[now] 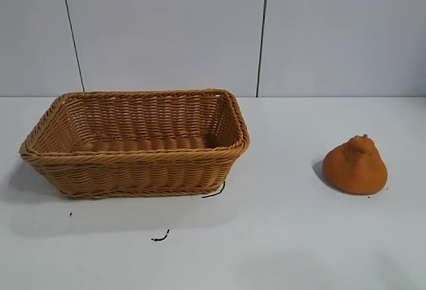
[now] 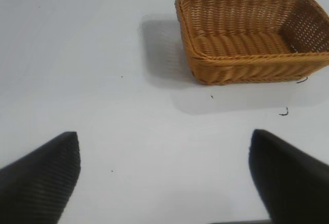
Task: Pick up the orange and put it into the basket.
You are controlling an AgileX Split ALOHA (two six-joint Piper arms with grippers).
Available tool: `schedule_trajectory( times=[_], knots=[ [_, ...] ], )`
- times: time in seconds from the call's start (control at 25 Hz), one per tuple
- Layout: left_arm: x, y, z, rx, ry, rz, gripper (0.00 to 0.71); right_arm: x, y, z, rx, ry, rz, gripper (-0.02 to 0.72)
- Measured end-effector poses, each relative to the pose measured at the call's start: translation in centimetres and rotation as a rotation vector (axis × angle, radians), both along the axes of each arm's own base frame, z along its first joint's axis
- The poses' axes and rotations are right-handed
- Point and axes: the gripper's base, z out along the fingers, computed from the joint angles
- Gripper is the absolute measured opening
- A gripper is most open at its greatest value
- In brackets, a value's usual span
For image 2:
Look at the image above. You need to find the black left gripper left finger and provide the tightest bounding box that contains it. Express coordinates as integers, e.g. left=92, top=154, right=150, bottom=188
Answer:
left=0, top=131, right=81, bottom=224

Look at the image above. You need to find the brown woven wicker basket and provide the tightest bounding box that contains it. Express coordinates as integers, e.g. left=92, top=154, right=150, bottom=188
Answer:
left=175, top=0, right=329, bottom=85

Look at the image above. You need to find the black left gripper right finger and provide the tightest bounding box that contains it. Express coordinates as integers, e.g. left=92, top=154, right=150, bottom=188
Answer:
left=248, top=128, right=329, bottom=224

